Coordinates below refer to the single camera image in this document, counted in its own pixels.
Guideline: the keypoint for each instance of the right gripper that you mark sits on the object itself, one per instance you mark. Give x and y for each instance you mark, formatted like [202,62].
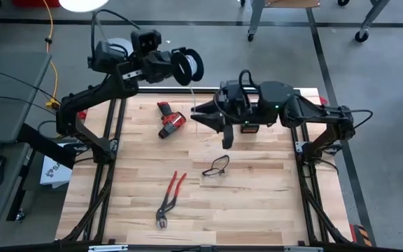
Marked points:
[240,113]

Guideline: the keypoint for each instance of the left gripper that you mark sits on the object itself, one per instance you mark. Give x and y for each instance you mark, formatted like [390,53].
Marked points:
[142,68]

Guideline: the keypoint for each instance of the clear safety glasses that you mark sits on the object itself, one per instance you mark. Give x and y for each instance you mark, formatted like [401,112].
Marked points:
[220,164]

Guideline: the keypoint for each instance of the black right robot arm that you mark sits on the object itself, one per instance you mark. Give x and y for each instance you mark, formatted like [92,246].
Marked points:
[313,112]

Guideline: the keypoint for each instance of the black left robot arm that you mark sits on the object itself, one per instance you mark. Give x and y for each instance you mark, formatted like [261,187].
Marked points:
[93,95]

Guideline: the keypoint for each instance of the red black drill battery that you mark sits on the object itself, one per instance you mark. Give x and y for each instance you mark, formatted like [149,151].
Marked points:
[249,129]

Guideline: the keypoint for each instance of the red table clamp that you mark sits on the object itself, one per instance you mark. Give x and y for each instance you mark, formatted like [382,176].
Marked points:
[324,101]
[82,115]

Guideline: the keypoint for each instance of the white floor lamp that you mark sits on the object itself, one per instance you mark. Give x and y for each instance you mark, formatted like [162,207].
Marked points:
[82,4]

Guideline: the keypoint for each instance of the wooden workbench on casters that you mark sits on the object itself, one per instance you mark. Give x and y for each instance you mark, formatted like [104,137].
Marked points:
[255,15]

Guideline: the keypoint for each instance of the red crate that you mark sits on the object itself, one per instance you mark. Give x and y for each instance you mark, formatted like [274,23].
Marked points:
[35,3]

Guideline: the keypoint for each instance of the white printed box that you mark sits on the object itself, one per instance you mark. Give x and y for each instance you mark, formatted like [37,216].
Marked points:
[52,174]

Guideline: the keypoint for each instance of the orange black striped block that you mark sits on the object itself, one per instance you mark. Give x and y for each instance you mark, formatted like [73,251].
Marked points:
[362,236]

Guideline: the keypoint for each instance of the black aluminium rig frame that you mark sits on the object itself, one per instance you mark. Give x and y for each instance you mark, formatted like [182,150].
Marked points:
[173,90]

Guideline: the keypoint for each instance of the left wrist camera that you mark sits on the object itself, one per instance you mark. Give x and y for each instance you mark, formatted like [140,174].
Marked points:
[146,41]

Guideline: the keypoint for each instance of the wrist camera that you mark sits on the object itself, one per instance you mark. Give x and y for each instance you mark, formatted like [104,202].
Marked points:
[234,91]
[146,41]

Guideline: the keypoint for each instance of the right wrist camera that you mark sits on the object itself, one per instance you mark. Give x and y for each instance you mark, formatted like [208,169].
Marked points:
[234,91]

